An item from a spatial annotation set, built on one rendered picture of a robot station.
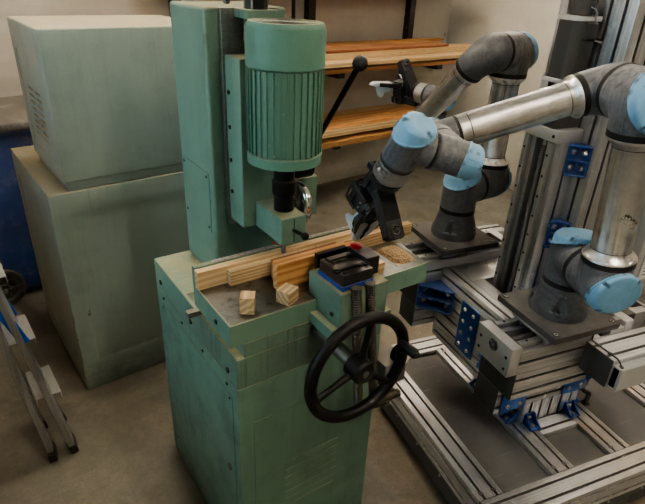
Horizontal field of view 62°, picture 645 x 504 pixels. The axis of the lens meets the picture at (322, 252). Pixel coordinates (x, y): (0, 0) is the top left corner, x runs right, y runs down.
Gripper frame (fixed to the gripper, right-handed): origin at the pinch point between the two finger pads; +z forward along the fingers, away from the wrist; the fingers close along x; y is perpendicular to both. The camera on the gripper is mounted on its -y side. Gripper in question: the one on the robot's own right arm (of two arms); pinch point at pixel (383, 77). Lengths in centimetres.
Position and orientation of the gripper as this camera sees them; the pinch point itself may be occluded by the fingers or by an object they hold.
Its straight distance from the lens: 225.9
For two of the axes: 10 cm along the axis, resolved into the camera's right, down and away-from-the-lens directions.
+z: -5.9, -3.9, 7.0
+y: 0.7, 8.4, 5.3
